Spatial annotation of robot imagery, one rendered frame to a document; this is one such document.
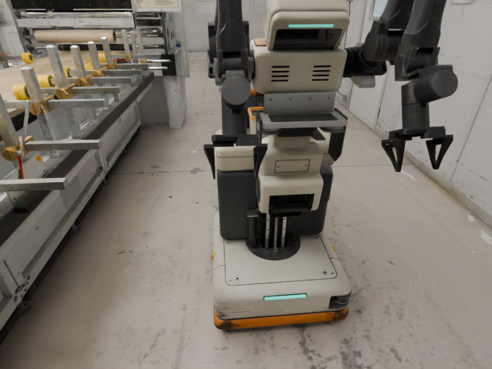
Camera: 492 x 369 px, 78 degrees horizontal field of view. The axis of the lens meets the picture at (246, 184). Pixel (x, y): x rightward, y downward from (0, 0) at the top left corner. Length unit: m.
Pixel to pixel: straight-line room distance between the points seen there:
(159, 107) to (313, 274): 3.08
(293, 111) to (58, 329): 1.47
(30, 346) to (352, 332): 1.48
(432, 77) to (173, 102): 3.35
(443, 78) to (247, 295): 1.04
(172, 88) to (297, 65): 2.95
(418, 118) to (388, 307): 1.21
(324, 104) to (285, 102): 0.12
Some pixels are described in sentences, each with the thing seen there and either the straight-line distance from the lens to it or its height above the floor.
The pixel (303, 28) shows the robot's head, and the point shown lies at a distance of 0.91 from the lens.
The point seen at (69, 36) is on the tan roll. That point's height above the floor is 1.04.
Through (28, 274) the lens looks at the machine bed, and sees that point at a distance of 1.93.
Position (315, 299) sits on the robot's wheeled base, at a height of 0.22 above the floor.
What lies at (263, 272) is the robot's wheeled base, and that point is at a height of 0.28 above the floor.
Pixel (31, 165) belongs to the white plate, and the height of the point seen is 0.77.
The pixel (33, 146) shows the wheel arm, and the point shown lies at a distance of 1.47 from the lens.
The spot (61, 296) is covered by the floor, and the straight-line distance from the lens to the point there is 1.98.
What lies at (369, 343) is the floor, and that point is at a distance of 1.67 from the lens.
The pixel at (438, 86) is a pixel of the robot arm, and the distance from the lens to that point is 0.76.
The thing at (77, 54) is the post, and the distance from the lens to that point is 2.05.
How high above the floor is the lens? 1.33
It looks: 30 degrees down
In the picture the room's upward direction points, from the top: straight up
